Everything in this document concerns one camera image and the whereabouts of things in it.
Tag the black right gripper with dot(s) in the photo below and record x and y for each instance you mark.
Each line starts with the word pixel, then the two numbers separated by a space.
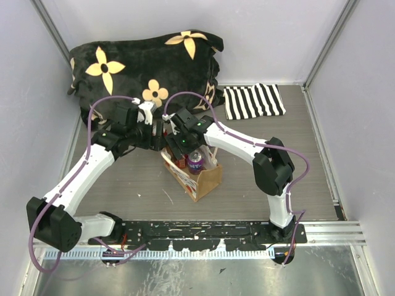
pixel 172 141

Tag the burlap watermelon canvas bag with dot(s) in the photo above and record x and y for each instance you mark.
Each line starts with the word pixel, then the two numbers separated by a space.
pixel 196 186

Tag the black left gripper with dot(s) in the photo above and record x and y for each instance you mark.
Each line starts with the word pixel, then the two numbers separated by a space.
pixel 157 142

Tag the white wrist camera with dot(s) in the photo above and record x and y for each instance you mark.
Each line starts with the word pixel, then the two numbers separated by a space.
pixel 170 125
pixel 143 111

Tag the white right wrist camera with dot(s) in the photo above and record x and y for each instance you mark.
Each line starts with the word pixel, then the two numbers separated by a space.
pixel 170 125

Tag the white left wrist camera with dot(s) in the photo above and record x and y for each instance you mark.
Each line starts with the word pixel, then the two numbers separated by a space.
pixel 143 111

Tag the red cola can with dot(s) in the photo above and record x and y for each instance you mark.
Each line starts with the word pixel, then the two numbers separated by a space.
pixel 181 163

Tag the purple fanta can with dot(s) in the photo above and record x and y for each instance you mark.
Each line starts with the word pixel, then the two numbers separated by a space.
pixel 195 162

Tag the black white striped cloth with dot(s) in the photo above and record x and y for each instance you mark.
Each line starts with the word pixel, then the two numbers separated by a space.
pixel 258 100

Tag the white slotted cable duct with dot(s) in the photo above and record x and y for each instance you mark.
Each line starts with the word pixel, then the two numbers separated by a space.
pixel 219 254

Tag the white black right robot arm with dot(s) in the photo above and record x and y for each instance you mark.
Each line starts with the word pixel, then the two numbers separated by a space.
pixel 271 164

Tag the black floral plush blanket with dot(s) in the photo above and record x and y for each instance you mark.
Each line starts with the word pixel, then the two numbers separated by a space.
pixel 174 71

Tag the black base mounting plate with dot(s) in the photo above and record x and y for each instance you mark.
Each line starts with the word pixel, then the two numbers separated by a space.
pixel 206 235

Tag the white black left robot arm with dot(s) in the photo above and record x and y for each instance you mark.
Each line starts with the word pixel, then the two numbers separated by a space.
pixel 52 218

